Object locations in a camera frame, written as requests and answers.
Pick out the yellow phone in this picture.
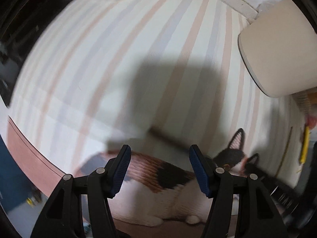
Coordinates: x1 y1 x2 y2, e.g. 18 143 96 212
299 125 310 165

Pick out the dark chopstick right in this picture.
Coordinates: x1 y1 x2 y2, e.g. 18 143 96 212
147 126 196 153

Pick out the red scrubber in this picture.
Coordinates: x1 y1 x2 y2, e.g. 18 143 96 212
306 114 317 130

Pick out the striped cat table mat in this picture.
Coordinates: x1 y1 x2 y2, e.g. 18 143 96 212
6 0 304 227

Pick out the beige utensil holder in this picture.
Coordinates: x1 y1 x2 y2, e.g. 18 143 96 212
238 0 316 98

